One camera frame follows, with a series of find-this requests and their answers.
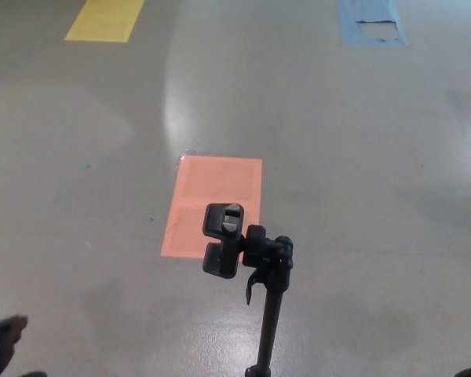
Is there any black phone stand with clamp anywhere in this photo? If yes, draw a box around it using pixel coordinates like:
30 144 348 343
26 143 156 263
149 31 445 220
202 202 294 377

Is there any orange floor tape patch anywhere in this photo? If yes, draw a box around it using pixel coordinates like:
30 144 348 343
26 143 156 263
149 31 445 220
160 155 264 262

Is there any yellow floor tape patch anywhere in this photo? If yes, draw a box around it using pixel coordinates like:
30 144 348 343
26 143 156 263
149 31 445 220
64 0 146 43

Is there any torn blue floor tape patch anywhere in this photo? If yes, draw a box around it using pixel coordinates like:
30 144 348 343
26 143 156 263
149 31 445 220
337 0 408 48

